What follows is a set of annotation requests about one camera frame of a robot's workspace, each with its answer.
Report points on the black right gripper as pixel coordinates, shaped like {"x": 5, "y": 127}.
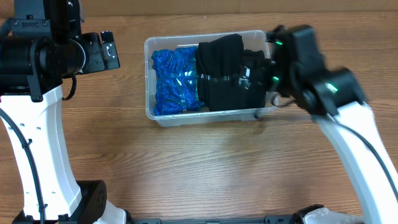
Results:
{"x": 263, "y": 83}

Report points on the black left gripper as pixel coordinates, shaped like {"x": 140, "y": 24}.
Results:
{"x": 92, "y": 52}

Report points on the black garment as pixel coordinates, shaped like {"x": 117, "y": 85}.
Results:
{"x": 218, "y": 70}
{"x": 256, "y": 92}

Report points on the black garment top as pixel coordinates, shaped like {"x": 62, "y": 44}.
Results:
{"x": 218, "y": 70}

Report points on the blue sequined fabric bundle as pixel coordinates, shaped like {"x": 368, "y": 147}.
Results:
{"x": 177, "y": 79}

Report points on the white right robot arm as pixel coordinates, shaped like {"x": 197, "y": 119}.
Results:
{"x": 336, "y": 102}

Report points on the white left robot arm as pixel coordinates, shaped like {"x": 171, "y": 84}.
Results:
{"x": 41, "y": 46}

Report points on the clear plastic storage bin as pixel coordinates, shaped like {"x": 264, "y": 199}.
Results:
{"x": 153, "y": 44}

